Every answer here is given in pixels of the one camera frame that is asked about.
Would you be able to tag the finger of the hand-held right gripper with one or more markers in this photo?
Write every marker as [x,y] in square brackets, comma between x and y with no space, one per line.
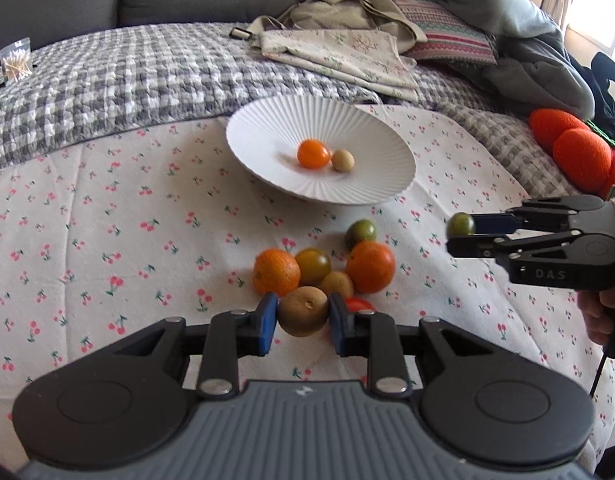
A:
[492,222]
[482,247]

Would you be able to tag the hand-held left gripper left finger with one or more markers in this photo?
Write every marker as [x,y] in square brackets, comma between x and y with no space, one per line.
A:
[268,321]

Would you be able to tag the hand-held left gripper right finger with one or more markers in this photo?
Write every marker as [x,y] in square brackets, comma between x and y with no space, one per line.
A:
[340,331]

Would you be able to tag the small green tomato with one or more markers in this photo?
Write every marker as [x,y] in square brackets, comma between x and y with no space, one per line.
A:
[460,224]

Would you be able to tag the brown round kiwi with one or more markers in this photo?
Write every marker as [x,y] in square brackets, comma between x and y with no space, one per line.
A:
[303,314]

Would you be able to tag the white ribbed plate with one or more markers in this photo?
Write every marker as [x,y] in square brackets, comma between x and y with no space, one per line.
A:
[321,150]

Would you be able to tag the person's right hand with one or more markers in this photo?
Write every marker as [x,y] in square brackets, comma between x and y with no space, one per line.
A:
[595,312]

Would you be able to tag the red tomato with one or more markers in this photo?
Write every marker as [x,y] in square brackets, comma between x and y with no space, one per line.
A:
[358,304]

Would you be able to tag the small brown kiwi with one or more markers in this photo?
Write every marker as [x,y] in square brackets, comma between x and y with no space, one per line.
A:
[337,283]

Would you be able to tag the orange mandarin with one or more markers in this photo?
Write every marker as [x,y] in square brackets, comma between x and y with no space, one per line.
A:
[276,272]
[371,266]

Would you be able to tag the olive brown tomato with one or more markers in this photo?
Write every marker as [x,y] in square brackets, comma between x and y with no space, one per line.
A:
[313,265]

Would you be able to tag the orange knitted plush toy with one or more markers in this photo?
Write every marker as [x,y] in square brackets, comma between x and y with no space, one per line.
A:
[582,152]

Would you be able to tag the dark grey garment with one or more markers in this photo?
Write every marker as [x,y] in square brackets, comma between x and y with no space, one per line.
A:
[542,75]

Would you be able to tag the small beige longan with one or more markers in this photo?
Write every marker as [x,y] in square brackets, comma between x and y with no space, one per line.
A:
[343,160]

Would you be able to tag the black garment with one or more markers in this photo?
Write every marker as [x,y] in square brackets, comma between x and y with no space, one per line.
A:
[605,90]

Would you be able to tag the small orange tomato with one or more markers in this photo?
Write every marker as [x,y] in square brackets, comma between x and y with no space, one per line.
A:
[313,154]

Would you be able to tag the cherry print white cloth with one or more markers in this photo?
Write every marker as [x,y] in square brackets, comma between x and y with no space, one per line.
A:
[112,240]

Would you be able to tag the striped patterned pillow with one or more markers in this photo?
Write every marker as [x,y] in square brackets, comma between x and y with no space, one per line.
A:
[447,35]

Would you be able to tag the floral beige cloth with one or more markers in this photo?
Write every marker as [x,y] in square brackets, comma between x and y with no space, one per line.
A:
[347,57]

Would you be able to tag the grey green sweatshirt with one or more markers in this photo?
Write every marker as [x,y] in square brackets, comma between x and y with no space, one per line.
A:
[467,0]

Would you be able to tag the beige canvas bag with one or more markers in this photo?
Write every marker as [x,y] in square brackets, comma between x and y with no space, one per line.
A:
[347,15]

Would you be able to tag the grey checked blanket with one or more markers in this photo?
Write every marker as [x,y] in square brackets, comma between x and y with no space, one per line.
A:
[117,80]

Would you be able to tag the bag of cotton swabs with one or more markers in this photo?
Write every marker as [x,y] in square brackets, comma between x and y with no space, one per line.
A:
[16,62]

